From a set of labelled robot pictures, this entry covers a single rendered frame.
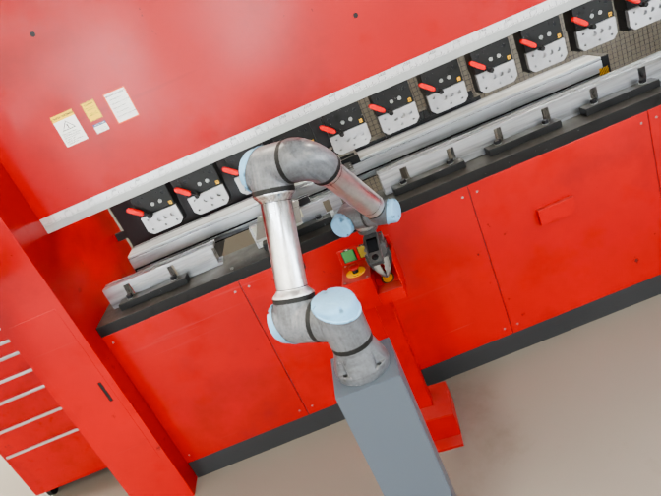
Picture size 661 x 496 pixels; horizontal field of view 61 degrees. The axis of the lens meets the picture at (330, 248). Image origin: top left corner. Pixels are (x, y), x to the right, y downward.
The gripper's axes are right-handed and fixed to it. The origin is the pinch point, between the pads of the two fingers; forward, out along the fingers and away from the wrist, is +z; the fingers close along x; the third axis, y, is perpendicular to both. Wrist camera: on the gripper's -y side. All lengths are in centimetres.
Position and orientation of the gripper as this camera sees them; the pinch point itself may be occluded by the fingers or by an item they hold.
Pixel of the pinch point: (386, 275)
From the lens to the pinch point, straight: 200.2
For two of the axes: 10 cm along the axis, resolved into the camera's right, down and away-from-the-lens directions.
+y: 0.0, -5.0, 8.6
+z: 3.8, 8.0, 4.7
